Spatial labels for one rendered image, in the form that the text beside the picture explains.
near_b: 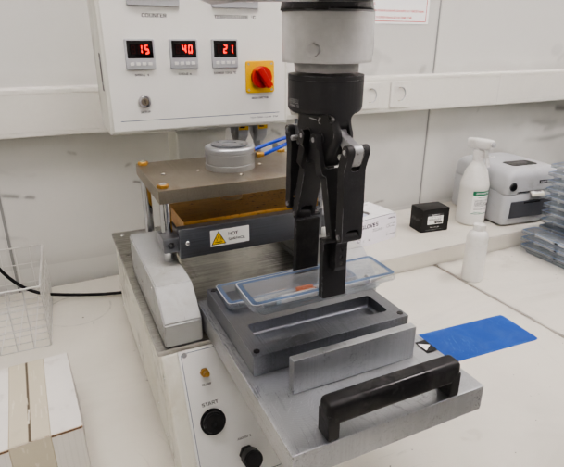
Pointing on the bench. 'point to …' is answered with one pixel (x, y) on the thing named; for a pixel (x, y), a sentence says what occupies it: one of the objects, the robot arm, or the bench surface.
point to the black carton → (429, 217)
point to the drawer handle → (386, 392)
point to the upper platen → (227, 208)
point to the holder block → (303, 326)
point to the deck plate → (205, 276)
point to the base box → (161, 380)
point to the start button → (213, 422)
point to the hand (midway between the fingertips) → (319, 258)
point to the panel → (208, 448)
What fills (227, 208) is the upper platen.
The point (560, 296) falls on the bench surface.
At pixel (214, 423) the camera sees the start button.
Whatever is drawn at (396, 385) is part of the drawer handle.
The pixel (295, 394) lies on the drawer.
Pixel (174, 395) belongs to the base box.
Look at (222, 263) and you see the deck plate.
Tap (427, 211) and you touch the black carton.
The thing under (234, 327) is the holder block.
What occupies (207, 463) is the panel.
